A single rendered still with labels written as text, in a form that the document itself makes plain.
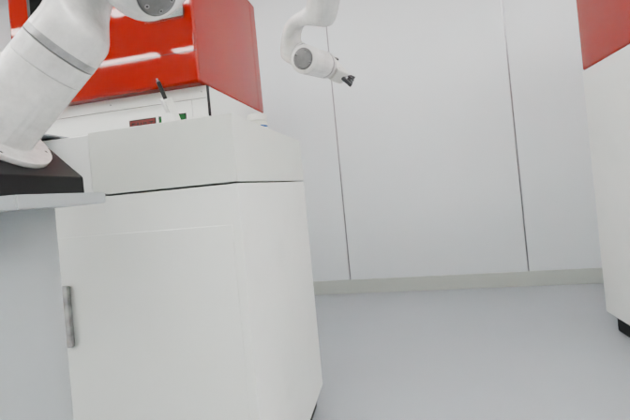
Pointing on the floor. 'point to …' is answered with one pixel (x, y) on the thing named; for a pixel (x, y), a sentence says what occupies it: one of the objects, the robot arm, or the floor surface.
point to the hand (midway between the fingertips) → (342, 70)
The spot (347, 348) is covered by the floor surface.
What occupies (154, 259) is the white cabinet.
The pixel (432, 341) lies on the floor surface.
